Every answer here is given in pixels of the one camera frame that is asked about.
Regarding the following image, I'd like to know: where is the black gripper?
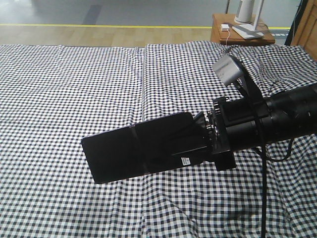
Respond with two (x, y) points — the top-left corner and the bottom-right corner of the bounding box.
(171, 97), (264, 171)

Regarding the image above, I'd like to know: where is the black smartphone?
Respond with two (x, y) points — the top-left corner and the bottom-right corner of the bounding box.
(81, 112), (208, 184)

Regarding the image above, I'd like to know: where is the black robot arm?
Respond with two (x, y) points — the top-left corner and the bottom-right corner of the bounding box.
(171, 84), (317, 171)

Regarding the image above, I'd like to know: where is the checkered bed sheet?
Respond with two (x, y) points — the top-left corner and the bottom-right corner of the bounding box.
(0, 45), (146, 238)

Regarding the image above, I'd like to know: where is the wooden nightstand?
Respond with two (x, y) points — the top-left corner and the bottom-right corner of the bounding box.
(211, 13), (275, 46)

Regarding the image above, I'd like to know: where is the white charger adapter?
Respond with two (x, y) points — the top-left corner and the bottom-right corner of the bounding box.
(220, 24), (230, 32)

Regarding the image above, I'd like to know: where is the white cylindrical speaker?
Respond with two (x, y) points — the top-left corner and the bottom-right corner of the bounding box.
(234, 0), (255, 24)

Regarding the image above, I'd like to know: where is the wooden headboard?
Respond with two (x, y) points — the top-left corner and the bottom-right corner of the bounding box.
(291, 0), (317, 60)

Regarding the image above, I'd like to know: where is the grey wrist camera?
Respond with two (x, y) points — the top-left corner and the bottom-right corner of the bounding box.
(212, 55), (244, 86)

